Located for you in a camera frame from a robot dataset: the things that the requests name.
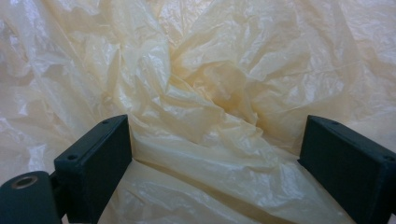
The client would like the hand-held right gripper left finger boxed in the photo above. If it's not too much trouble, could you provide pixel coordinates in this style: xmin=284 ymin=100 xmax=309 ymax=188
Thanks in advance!
xmin=53 ymin=114 xmax=134 ymax=224

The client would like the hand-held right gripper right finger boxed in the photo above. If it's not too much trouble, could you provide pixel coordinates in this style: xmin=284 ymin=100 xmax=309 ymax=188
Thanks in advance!
xmin=297 ymin=114 xmax=396 ymax=224

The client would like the yellow plastic bag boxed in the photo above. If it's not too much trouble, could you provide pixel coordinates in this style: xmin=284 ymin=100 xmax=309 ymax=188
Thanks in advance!
xmin=0 ymin=0 xmax=396 ymax=224

